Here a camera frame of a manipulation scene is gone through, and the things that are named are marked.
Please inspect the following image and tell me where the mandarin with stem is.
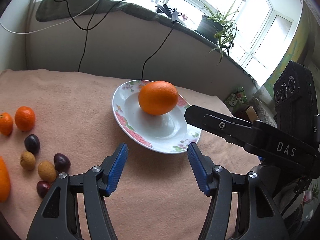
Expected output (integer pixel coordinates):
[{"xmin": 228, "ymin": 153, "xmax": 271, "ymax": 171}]
[{"xmin": 0, "ymin": 112, "xmax": 14, "ymax": 136}]

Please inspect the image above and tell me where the black cable left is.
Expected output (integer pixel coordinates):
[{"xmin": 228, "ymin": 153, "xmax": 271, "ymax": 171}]
[{"xmin": 51, "ymin": 0, "xmax": 125, "ymax": 73}]

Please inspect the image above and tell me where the tan longan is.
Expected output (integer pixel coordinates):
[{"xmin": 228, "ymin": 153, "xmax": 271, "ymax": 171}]
[
  {"xmin": 20, "ymin": 151, "xmax": 36, "ymax": 171},
  {"xmin": 37, "ymin": 161, "xmax": 56, "ymax": 183}
]

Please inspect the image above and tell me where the black cable right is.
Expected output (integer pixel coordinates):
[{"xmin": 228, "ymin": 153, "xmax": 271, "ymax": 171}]
[{"xmin": 141, "ymin": 21, "xmax": 176, "ymax": 81}]

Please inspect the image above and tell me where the mandarin bumpy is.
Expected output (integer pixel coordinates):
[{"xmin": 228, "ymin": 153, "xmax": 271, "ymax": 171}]
[{"xmin": 15, "ymin": 106, "xmax": 36, "ymax": 132}]

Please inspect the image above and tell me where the black right camera box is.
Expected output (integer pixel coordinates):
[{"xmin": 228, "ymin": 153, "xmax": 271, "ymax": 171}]
[{"xmin": 273, "ymin": 61, "xmax": 318, "ymax": 144}]

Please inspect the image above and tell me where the black clip device on sill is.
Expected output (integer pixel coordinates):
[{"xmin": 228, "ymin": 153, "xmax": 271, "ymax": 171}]
[{"xmin": 156, "ymin": 4, "xmax": 185, "ymax": 25}]

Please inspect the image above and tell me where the cardboard box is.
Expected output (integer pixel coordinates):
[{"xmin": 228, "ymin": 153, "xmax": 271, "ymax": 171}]
[{"xmin": 245, "ymin": 106, "xmax": 259, "ymax": 122}]

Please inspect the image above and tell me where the large orange smooth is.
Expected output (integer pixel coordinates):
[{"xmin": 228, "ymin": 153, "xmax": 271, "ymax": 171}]
[{"xmin": 138, "ymin": 81, "xmax": 178, "ymax": 115}]

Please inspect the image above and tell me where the large orange speckled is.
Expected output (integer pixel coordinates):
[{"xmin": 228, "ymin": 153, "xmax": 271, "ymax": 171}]
[{"xmin": 0, "ymin": 157, "xmax": 11, "ymax": 203}]

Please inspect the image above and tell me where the green windowsill cloth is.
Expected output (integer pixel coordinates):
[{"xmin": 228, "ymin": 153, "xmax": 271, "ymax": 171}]
[{"xmin": 35, "ymin": 0, "xmax": 258, "ymax": 86}]

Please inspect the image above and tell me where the white floral plate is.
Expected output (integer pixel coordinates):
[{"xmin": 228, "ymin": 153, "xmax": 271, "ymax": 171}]
[{"xmin": 112, "ymin": 80, "xmax": 201, "ymax": 154}]

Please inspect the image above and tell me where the green snack bag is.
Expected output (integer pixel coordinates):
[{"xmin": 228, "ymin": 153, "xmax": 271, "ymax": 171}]
[{"xmin": 224, "ymin": 87, "xmax": 248, "ymax": 114}]

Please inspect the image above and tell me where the dark red plum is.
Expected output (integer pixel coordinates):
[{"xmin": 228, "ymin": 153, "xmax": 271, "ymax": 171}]
[{"xmin": 36, "ymin": 181, "xmax": 51, "ymax": 198}]

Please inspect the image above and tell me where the white cable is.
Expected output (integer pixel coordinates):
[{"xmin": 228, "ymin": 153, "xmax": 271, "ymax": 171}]
[{"xmin": 0, "ymin": 0, "xmax": 102, "ymax": 35}]

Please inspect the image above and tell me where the black cable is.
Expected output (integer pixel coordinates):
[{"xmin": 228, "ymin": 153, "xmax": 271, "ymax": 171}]
[
  {"xmin": 141, "ymin": 21, "xmax": 176, "ymax": 81},
  {"xmin": 51, "ymin": 0, "xmax": 125, "ymax": 73}
]

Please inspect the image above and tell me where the potted spider plant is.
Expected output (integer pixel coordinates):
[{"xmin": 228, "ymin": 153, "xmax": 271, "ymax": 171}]
[{"xmin": 195, "ymin": 0, "xmax": 239, "ymax": 63}]

